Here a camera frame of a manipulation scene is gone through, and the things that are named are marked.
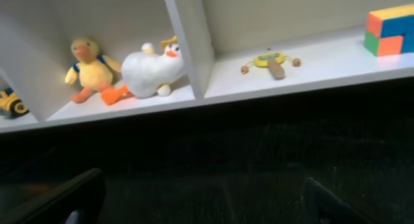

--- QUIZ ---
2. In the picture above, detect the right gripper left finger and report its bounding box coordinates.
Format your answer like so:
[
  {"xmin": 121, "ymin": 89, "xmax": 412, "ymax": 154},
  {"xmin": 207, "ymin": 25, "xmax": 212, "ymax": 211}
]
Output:
[{"xmin": 0, "ymin": 167, "xmax": 107, "ymax": 224}]

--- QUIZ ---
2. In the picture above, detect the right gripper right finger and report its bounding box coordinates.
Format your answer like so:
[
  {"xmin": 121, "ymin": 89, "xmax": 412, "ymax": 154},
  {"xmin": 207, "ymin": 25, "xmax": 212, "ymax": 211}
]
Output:
[{"xmin": 301, "ymin": 177, "xmax": 376, "ymax": 224}]

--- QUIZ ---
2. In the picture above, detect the grey and yellow toy truck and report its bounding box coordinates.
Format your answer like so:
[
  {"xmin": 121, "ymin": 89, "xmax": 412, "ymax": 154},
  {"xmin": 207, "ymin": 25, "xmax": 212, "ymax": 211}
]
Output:
[{"xmin": 0, "ymin": 85, "xmax": 30, "ymax": 119}]

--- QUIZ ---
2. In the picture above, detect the yellow rattle drum toy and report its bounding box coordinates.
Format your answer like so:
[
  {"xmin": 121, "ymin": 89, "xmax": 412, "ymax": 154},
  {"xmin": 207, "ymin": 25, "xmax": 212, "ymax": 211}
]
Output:
[{"xmin": 239, "ymin": 50, "xmax": 302, "ymax": 81}]

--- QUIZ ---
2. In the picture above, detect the many-coloured puzzle cube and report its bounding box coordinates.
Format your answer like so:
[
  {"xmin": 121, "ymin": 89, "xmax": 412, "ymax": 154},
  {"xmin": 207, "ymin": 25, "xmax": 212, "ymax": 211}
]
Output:
[{"xmin": 364, "ymin": 3, "xmax": 414, "ymax": 58}]

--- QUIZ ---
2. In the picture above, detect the yellow plush duck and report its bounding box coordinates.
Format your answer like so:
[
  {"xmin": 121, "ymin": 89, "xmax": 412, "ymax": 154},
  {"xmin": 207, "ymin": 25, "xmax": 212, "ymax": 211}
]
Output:
[{"xmin": 64, "ymin": 37, "xmax": 124, "ymax": 104}]

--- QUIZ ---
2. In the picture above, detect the white plush duck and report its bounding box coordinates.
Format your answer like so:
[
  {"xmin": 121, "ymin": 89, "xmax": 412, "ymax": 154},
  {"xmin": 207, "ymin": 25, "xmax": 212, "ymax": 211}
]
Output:
[{"xmin": 100, "ymin": 35, "xmax": 186, "ymax": 106}]

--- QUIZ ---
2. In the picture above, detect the white shelf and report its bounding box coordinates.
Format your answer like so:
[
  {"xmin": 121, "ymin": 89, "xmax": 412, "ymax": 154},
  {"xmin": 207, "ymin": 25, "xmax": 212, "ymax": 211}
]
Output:
[{"xmin": 0, "ymin": 0, "xmax": 414, "ymax": 135}]

